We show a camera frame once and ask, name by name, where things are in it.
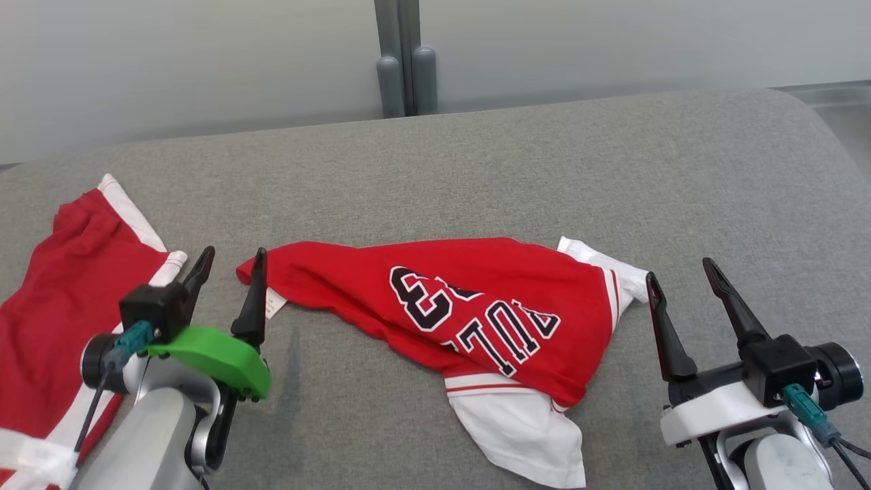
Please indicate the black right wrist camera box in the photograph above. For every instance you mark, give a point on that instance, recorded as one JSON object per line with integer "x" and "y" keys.
{"x": 779, "y": 367}

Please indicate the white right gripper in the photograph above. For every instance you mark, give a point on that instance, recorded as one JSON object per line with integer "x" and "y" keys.
{"x": 714, "y": 412}

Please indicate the red jersey with number print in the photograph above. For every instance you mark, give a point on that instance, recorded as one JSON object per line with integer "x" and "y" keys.
{"x": 354, "y": 286}

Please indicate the grey fabric sofa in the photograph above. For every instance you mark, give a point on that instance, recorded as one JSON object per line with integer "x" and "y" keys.
{"x": 476, "y": 170}

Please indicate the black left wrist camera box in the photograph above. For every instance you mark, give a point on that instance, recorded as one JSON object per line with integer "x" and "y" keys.
{"x": 155, "y": 306}

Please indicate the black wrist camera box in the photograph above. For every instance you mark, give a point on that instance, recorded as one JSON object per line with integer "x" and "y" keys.
{"x": 779, "y": 367}
{"x": 155, "y": 306}

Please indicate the grey partition post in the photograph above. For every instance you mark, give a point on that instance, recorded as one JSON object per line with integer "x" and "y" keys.
{"x": 398, "y": 27}

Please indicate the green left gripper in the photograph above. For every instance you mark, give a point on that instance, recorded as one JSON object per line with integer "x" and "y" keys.
{"x": 211, "y": 357}

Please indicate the red shorts with white stripe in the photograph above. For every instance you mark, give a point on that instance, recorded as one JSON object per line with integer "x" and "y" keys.
{"x": 61, "y": 292}

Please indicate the grey round post foot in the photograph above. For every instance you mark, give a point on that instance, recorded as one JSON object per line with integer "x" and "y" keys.
{"x": 424, "y": 82}
{"x": 390, "y": 88}

